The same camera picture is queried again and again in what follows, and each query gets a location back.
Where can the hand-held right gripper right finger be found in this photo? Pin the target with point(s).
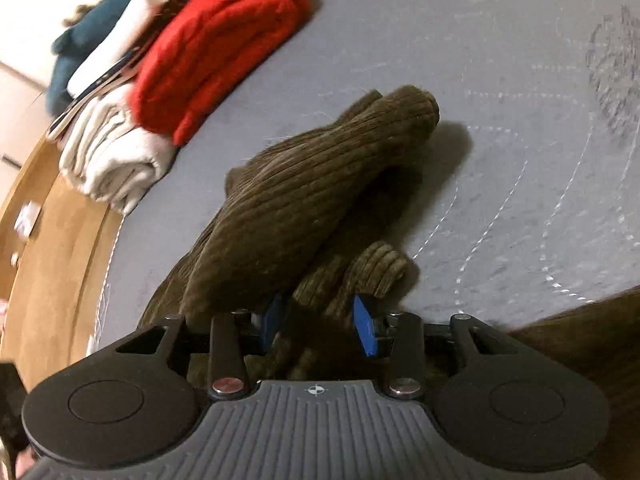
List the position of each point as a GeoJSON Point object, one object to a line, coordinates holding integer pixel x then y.
{"type": "Point", "coordinates": [365, 330]}

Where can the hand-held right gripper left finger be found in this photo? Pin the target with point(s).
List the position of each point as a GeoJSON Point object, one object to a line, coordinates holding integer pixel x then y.
{"type": "Point", "coordinates": [272, 324]}

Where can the small white object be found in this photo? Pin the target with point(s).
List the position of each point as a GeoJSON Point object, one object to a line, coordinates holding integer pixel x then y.
{"type": "Point", "coordinates": [27, 217]}

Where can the cream folded garment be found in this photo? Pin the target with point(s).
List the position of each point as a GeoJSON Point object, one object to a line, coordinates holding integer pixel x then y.
{"type": "Point", "coordinates": [115, 155]}

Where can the red folded garment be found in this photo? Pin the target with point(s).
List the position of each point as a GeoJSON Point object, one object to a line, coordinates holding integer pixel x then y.
{"type": "Point", "coordinates": [220, 45]}

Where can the striped folded garment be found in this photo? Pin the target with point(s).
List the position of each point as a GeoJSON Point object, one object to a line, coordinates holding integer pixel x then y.
{"type": "Point", "coordinates": [105, 77]}

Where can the white folded garment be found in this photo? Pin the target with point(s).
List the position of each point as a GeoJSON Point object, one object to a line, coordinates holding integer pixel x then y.
{"type": "Point", "coordinates": [107, 45]}

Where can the teal garment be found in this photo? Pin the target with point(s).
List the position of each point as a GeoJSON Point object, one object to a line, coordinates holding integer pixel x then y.
{"type": "Point", "coordinates": [82, 35]}

